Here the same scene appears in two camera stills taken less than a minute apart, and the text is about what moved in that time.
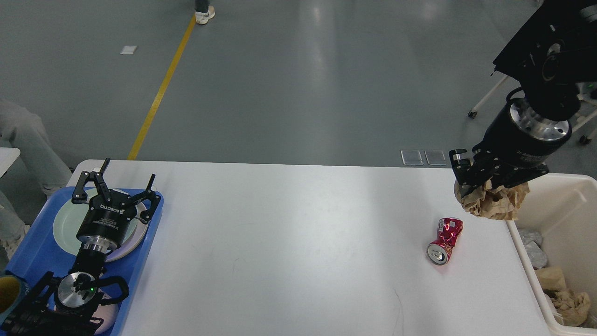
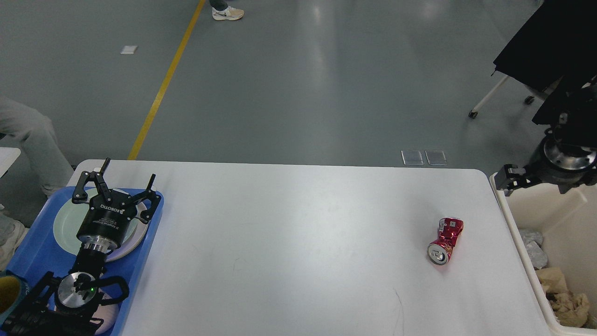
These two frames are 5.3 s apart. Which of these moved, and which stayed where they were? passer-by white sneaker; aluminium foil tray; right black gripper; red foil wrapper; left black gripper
Moved: right black gripper; passer-by white sneaker
Stayed: left black gripper; aluminium foil tray; red foil wrapper
